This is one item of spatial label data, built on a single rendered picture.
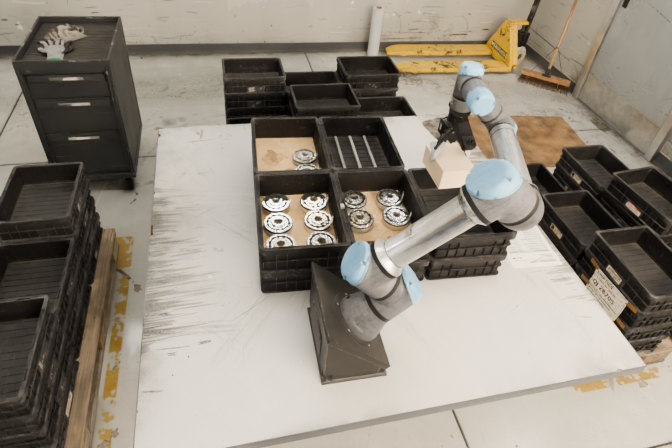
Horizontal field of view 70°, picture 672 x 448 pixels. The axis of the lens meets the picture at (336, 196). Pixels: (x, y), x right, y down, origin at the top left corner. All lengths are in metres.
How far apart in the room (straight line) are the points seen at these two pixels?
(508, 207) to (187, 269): 1.14
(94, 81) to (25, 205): 0.75
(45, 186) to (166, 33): 2.59
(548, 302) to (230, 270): 1.17
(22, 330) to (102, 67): 1.38
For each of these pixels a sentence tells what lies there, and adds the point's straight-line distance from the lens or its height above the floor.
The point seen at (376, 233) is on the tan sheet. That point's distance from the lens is 1.79.
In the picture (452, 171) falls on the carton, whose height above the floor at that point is 1.12.
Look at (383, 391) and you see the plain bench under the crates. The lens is 1.57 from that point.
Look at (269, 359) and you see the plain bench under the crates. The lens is 1.60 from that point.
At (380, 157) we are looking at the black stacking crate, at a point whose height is 0.83.
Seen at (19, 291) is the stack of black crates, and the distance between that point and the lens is 2.41.
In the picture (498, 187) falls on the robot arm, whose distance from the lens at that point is 1.17.
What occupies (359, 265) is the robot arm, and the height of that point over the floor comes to 1.11.
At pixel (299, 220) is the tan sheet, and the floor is 0.83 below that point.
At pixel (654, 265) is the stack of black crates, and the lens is 2.73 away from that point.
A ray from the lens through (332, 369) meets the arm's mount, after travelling 1.50.
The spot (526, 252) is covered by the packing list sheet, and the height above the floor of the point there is 0.70.
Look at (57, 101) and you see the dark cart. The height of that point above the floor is 0.67.
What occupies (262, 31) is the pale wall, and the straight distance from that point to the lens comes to 4.96.
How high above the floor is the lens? 2.07
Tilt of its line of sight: 40 degrees down
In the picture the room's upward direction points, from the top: 6 degrees clockwise
